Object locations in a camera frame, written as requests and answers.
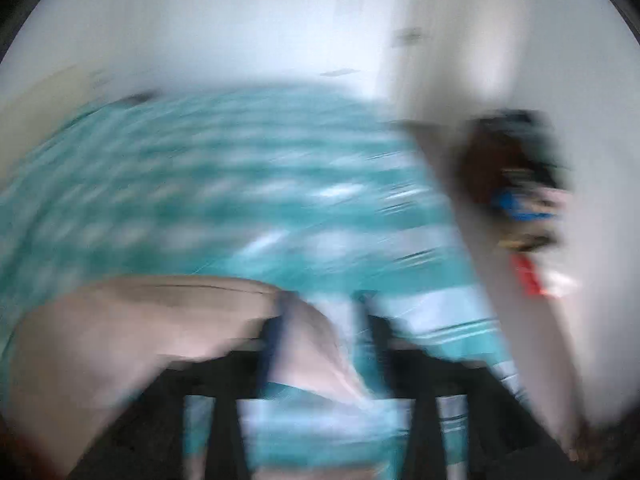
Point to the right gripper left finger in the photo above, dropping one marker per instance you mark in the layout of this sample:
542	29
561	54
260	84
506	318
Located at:
147	440

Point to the khaki beige pants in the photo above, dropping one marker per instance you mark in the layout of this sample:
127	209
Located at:
78	361

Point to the dark wooden nightstand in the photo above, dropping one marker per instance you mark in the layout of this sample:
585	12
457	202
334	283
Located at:
481	158

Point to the teal white plaid bed cover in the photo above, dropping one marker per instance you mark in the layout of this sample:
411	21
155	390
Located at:
300	188

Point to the cream padded headboard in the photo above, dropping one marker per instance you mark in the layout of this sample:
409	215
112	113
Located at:
38	112

